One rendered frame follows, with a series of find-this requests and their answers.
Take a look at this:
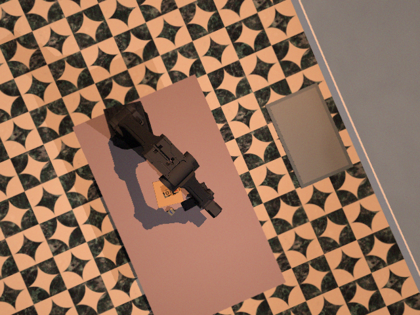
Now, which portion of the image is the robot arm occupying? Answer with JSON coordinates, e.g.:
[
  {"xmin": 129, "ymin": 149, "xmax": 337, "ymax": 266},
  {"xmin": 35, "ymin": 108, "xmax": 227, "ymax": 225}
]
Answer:
[{"xmin": 108, "ymin": 104, "xmax": 222, "ymax": 218}]

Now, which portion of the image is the orange mat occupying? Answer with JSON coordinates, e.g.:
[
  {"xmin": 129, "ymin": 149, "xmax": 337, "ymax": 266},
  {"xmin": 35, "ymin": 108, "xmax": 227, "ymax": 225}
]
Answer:
[{"xmin": 153, "ymin": 181, "xmax": 184, "ymax": 207}]

